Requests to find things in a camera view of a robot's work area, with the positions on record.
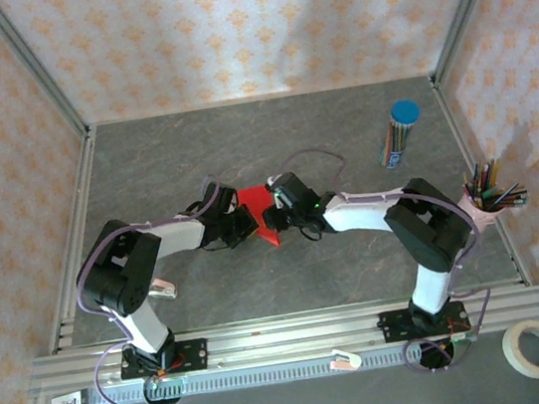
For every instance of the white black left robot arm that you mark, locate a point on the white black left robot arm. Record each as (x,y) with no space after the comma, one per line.
(146,325)

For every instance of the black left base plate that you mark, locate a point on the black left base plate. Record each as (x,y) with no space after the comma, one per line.
(195,355)

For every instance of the aluminium corner post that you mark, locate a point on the aluminium corner post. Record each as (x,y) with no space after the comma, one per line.
(38,69)
(464,9)

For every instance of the long aluminium mounting rail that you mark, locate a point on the long aluminium mounting rail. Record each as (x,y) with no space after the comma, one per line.
(293,336)

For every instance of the pink silver stapler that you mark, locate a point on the pink silver stapler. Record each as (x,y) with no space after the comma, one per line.
(166,291)

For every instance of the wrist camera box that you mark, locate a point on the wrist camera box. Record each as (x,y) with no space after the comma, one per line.
(293,188)
(224,198)

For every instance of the pink cup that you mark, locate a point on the pink cup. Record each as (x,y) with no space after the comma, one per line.
(485,217)

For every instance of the aluminium side rail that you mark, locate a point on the aluminium side rail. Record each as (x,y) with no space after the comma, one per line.
(458,135)
(80,178)

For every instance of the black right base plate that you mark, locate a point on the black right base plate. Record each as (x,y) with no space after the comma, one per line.
(392,328)

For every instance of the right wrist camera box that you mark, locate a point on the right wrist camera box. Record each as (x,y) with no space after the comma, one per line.
(293,188)

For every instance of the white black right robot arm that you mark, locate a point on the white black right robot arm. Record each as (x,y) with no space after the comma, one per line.
(432,289)

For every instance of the pink white clip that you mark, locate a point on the pink white clip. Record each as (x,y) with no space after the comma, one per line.
(344,361)

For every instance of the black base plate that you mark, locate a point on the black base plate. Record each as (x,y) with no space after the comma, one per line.
(392,328)
(195,355)

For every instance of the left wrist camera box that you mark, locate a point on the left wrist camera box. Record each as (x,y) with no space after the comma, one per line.
(224,198)

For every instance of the clear pencil tube blue lid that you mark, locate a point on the clear pencil tube blue lid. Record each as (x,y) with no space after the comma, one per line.
(405,111)

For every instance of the masking tape roll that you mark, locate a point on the masking tape roll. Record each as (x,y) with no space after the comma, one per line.
(514,353)

